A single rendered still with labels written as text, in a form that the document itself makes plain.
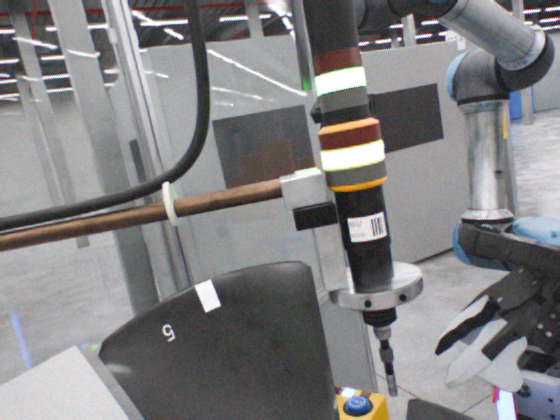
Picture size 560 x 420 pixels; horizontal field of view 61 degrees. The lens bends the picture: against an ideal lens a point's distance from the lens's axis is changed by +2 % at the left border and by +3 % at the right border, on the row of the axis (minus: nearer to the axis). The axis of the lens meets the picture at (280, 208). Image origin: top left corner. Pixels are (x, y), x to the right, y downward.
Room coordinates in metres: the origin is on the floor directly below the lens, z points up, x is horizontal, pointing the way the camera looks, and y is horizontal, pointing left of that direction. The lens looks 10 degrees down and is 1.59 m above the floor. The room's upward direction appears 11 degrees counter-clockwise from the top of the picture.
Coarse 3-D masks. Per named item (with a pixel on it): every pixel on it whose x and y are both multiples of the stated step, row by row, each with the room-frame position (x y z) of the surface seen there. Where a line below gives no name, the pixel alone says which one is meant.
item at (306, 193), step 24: (288, 192) 0.32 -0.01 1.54; (312, 192) 0.32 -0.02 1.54; (312, 216) 0.31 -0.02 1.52; (336, 216) 0.31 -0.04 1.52; (336, 240) 0.32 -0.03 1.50; (336, 264) 0.32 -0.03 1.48; (408, 264) 0.34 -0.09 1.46; (336, 288) 0.32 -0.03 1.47; (360, 288) 0.31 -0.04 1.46; (384, 288) 0.31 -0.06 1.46; (408, 288) 0.30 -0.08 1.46
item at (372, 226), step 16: (336, 192) 0.33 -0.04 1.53; (352, 192) 0.32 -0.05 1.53; (368, 192) 0.32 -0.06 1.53; (352, 208) 0.32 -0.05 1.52; (368, 208) 0.32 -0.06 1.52; (384, 208) 0.32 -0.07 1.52; (352, 224) 0.32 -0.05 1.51; (368, 224) 0.32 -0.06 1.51; (384, 224) 0.32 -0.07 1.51; (352, 240) 0.32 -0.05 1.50; (368, 240) 0.32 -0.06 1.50; (384, 240) 0.32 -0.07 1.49; (352, 256) 0.33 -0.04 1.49; (368, 256) 0.32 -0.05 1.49; (384, 256) 0.32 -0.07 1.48; (352, 272) 0.33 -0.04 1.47; (368, 272) 0.32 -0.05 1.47; (384, 272) 0.32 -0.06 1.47; (368, 320) 0.33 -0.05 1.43; (384, 320) 0.32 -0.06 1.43
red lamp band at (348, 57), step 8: (352, 48) 0.32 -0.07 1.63; (320, 56) 0.32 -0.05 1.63; (328, 56) 0.32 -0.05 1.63; (336, 56) 0.32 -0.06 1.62; (344, 56) 0.32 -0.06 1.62; (352, 56) 0.32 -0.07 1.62; (360, 56) 0.33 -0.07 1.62; (320, 64) 0.32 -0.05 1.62; (328, 64) 0.32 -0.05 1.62; (336, 64) 0.32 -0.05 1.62; (344, 64) 0.32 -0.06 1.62; (352, 64) 0.32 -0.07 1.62; (360, 64) 0.32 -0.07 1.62; (320, 72) 0.32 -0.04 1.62
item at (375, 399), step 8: (344, 400) 0.80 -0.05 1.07; (368, 400) 0.78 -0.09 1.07; (376, 400) 0.78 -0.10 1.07; (384, 400) 0.78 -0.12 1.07; (344, 408) 0.77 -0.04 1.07; (368, 408) 0.76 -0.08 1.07; (376, 408) 0.76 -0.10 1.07; (384, 408) 0.78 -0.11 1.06; (344, 416) 0.75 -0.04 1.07; (352, 416) 0.75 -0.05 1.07; (360, 416) 0.74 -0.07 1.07; (368, 416) 0.74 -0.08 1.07; (376, 416) 0.75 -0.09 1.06; (384, 416) 0.77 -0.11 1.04
